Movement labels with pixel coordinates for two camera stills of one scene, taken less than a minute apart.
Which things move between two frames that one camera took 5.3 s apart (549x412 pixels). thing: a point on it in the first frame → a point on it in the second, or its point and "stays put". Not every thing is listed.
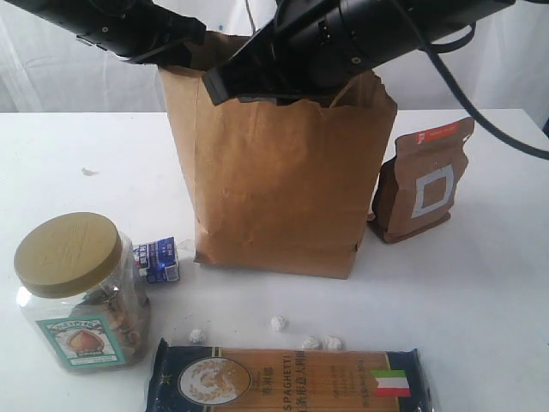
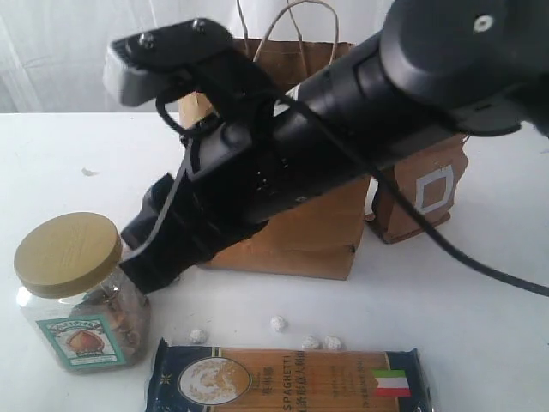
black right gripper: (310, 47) → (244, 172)
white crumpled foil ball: (197, 336) stays put
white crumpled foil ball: (310, 342) stays put
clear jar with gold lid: (82, 294) stays put
